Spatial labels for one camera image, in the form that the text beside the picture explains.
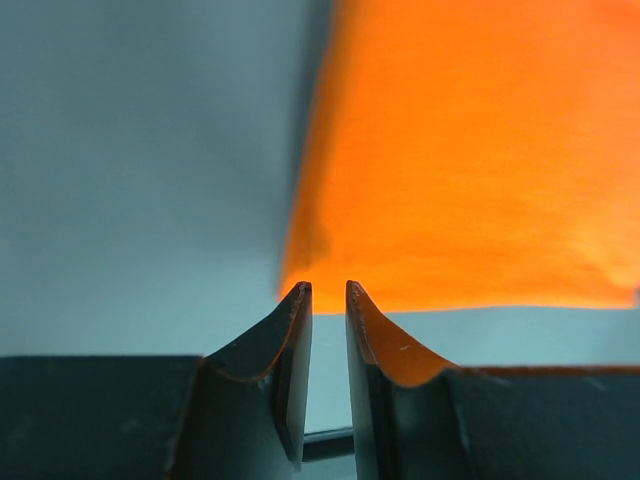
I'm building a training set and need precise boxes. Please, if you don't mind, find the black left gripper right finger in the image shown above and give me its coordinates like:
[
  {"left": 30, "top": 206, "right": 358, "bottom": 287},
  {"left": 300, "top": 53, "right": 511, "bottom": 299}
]
[{"left": 345, "top": 281, "right": 639, "bottom": 479}]

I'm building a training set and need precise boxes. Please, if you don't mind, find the orange t-shirt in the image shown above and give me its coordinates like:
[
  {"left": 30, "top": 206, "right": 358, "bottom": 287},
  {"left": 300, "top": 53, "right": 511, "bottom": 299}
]
[{"left": 278, "top": 1, "right": 639, "bottom": 313}]

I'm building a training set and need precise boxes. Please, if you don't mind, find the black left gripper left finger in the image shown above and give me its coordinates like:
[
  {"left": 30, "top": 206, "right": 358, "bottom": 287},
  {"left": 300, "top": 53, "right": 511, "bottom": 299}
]
[{"left": 1, "top": 282, "right": 312, "bottom": 479}]

